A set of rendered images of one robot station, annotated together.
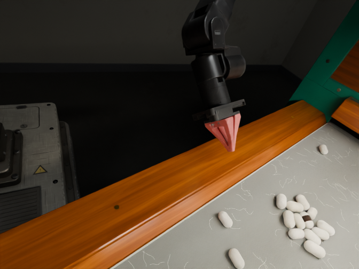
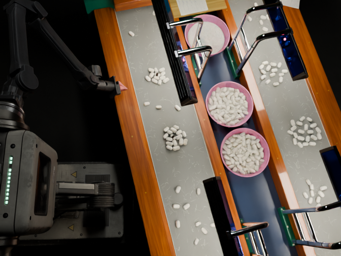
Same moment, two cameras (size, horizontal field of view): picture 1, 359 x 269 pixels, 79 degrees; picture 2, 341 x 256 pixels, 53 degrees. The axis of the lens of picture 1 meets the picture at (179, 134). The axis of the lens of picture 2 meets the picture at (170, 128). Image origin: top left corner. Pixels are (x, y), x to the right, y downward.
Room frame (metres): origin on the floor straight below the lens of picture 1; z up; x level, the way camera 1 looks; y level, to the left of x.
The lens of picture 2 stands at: (-0.13, 0.39, 2.52)
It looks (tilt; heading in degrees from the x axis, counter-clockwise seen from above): 74 degrees down; 290
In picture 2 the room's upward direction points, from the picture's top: 15 degrees clockwise
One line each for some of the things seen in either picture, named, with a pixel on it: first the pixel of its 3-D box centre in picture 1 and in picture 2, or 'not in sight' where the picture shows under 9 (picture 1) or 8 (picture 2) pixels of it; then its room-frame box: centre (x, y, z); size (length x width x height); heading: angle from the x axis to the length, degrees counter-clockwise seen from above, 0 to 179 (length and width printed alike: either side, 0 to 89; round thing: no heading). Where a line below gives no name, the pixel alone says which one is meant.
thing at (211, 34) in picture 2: not in sight; (205, 39); (0.19, -0.68, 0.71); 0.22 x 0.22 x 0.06
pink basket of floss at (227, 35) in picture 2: not in sight; (206, 38); (0.19, -0.68, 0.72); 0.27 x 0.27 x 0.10
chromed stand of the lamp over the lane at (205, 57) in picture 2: not in sight; (184, 57); (0.19, -0.42, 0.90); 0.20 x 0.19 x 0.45; 139
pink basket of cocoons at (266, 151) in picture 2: not in sight; (242, 153); (-0.36, -0.21, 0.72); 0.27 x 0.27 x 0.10
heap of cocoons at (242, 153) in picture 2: not in sight; (242, 153); (-0.36, -0.21, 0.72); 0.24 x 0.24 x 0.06
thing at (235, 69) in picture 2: not in sight; (255, 42); (-0.07, -0.72, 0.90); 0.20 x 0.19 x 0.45; 139
